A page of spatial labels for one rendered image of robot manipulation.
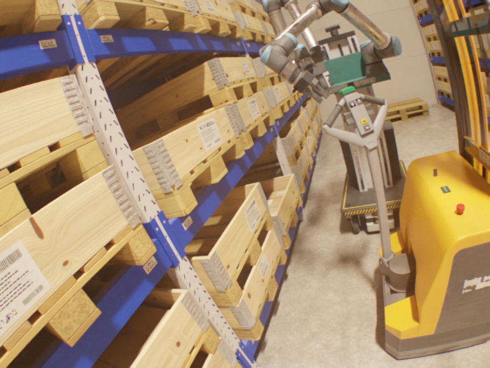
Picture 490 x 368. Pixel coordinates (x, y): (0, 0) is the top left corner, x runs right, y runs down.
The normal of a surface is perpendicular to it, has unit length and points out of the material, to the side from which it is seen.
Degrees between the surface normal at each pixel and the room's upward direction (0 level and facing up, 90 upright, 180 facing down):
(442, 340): 90
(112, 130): 90
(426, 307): 90
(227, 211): 90
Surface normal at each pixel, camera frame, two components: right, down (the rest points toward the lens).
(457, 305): -0.32, 0.43
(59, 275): 0.88, -0.20
